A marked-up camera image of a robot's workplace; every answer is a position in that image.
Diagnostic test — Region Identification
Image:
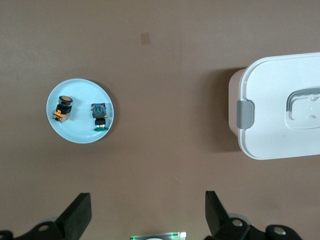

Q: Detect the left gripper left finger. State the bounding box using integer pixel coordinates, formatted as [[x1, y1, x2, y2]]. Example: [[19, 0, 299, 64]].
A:
[[0, 192, 92, 240]]

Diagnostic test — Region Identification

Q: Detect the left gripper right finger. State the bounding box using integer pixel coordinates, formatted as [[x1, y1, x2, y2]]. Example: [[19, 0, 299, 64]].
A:
[[204, 190, 301, 240]]

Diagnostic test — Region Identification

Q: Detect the orange push-button switch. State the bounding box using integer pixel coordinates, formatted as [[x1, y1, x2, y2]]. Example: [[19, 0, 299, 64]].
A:
[[51, 95, 74, 124]]

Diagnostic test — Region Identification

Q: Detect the light blue round plate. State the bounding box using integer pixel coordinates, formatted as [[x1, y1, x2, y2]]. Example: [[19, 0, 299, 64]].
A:
[[46, 78, 115, 145]]

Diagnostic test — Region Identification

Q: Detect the white lidded box grey latch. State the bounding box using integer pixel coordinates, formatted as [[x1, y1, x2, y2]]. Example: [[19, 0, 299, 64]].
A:
[[227, 51, 320, 161]]

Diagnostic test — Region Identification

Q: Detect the green push-button switch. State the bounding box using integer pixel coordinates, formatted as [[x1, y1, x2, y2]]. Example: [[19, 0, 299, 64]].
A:
[[90, 102, 110, 132]]

